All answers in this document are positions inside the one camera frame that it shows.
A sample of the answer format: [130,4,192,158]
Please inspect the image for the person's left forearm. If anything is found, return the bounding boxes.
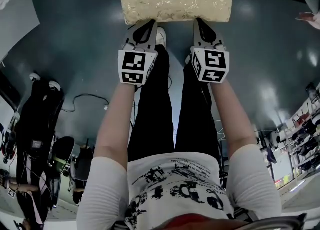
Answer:
[93,81,141,171]

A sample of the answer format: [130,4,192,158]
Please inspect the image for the person's white printed shirt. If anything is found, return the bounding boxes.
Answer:
[76,144,284,230]

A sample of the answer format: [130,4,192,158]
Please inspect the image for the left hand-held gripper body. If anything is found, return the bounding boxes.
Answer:
[117,44,159,86]

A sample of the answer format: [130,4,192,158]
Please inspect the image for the person's right forearm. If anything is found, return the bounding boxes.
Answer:
[210,78,259,159]

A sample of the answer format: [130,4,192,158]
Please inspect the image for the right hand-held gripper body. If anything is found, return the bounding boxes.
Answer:
[190,42,231,84]

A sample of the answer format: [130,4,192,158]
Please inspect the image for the person's black trousers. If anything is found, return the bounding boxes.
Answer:
[127,44,221,163]

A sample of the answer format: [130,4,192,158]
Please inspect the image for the pink cloth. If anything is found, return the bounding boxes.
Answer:
[295,11,320,30]

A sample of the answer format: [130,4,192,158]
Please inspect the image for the black floor cable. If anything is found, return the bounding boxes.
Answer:
[60,93,111,114]

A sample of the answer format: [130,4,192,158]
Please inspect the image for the person's white left shoe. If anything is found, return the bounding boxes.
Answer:
[155,26,168,49]

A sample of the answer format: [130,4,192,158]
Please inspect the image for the metal storage shelving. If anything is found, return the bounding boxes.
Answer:
[257,81,320,193]

